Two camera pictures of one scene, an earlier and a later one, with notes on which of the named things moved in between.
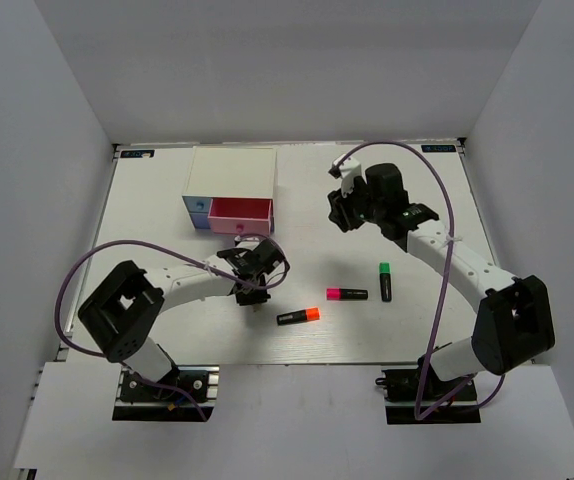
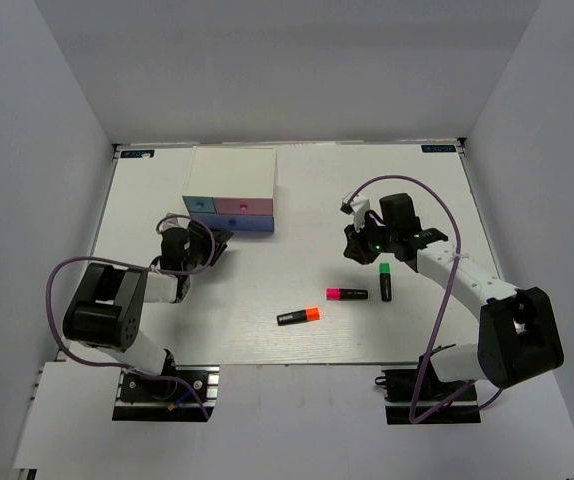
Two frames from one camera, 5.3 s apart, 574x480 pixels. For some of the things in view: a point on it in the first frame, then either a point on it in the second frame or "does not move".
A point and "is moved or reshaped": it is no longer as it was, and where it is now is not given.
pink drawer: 242,215 is moved or reshaped
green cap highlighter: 385,281 does not move
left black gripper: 260,297 -> 206,240
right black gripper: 341,206 -> 357,248
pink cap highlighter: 346,294 does not move
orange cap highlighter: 308,314 does not move
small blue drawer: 195,204 does not move
